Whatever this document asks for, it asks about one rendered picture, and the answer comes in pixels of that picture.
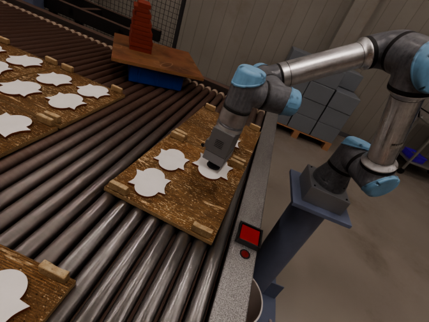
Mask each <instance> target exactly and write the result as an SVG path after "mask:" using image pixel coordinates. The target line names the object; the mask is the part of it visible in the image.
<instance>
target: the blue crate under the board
mask: <svg viewBox="0 0 429 322"><path fill-rule="evenodd" d="M184 78H185V77H181V76H177V75H172V74H169V73H163V72H158V71H155V70H150V69H146V68H141V67H137V66H132V65H128V80H129V81H132V82H138V83H141V84H147V85H151V86H157V87H161V88H167V89H173V90H176V91H181V88H182V85H183V80H184Z"/></svg>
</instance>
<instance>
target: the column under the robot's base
mask: <svg viewBox="0 0 429 322"><path fill-rule="evenodd" d="M300 175H301V173H300V172H297V171H295V170H293V169H291V170H290V171H289V176H290V198H291V202H290V204H289V205H288V207H287V208H286V209H285V211H284V212H283V214H282V216H281V217H280V218H279V219H278V221H277V223H276V224H275V226H274V227H273V228H272V230H271V231H270V233H269V234H268V236H267V237H266V239H265V240H264V242H263V243H262V245H261V248H260V250H259V251H258V252H257V256H256V260H255V268H254V273H253V278H254V280H255V281H256V283H257V284H258V286H259V288H260V291H261V293H262V299H263V308H262V313H261V315H260V318H259V319H258V320H257V322H275V315H276V297H277V295H278V294H279V293H280V292H281V291H282V290H283V289H284V287H283V286H281V285H278V284H276V277H277V276H278V274H279V273H280V272H281V271H282V270H283V269H284V268H285V266H286V265H287V264H288V262H289V261H290V260H291V259H292V258H293V257H294V255H295V254H296V253H297V252H298V250H299V249H300V248H301V247H302V246H303V245H304V243H305V242H306V241H307V239H309V237H310V236H311V235H312V234H313V232H314V231H315V230H316V229H317V228H318V227H319V226H320V224H321V223H322V222H323V220H324V219H326V220H329V221H332V222H334V223H336V224H339V225H341V226H343V227H346V228H349V229H350V228H351V227H352V224H351V221H350V218H349V214H348V212H347V209H346V210H345V211H344V212H343V213H342V214H341V215H337V214H335V213H333V212H330V211H327V210H325V209H323V208H320V207H318V206H315V205H313V204H310V203H308V202H306V201H303V200H302V198H301V187H300V181H299V177H300Z"/></svg>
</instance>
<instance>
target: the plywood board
mask: <svg viewBox="0 0 429 322"><path fill-rule="evenodd" d="M111 61H115V62H118V63H124V64H127V65H132V66H137V67H141V68H146V69H150V70H155V71H158V72H163V73H169V74H172V75H177V76H181V77H186V78H189V79H195V80H198V81H204V78H203V76H202V74H201V72H200V71H199V69H198V68H197V65H196V64H195V62H194V61H193V59H192V57H191V55H190V54H189V52H186V51H183V50H179V49H174V48H171V47H167V46H164V45H160V44H157V43H153V46H152V52H151V54H147V53H144V52H139V51H136V50H131V49H129V36H126V35H123V34H119V33H114V42H113V48H112V57H111Z"/></svg>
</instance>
